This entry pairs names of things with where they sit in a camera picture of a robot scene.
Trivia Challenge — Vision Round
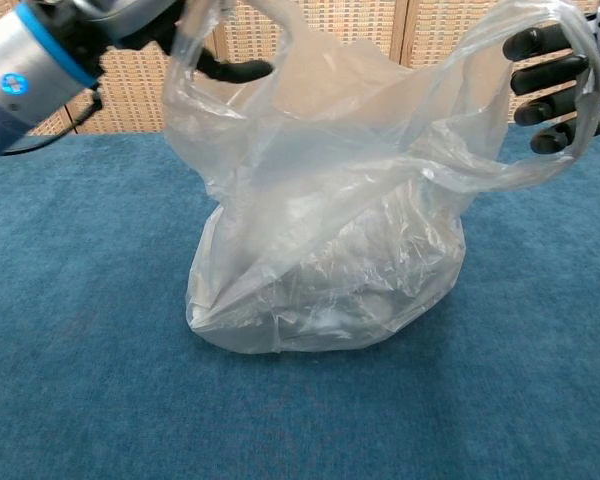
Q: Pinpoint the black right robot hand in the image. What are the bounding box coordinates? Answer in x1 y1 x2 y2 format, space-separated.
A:
502 0 600 156

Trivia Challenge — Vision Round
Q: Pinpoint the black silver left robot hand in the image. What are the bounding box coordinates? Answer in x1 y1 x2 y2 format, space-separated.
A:
77 0 277 84

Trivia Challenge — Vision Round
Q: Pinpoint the translucent plastic shopping bag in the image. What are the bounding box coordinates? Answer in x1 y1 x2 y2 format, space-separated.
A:
162 0 600 357

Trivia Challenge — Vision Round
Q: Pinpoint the woven bamboo folding screen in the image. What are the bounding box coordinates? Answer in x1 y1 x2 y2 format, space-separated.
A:
24 0 600 139

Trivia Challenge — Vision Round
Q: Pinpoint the teal blue table cloth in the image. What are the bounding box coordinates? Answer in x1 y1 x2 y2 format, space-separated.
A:
0 118 600 480

